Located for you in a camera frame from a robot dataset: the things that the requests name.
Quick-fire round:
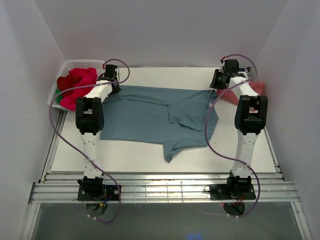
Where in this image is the blue t shirt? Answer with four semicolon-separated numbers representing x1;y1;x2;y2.
100;85;219;163

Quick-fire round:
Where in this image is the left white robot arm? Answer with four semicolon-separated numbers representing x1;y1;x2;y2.
75;64;121;200

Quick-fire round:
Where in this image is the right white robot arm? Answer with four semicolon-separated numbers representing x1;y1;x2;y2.
209;57;268;201

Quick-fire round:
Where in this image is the white plastic basket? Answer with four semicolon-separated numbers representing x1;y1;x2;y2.
47;59;104;105

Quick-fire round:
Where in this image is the magenta t shirt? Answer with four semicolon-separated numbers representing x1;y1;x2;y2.
59;67;98;111

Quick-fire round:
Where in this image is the folded salmon t shirt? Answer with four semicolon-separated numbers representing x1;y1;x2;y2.
221;81;266;106

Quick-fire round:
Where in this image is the dark red t shirt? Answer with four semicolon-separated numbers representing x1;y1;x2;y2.
56;74;82;91

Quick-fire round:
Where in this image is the green garment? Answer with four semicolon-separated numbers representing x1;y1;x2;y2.
55;88;63;105

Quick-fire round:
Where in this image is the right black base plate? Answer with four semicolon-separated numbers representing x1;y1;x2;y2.
208;184;256;200

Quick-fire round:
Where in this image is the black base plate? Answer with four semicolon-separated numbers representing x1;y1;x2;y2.
208;184;256;200
77;184;120;202

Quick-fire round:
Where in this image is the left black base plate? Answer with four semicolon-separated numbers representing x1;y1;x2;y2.
77;184;120;202

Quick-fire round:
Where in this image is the aluminium rail frame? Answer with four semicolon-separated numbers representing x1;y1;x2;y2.
30;104;299;203

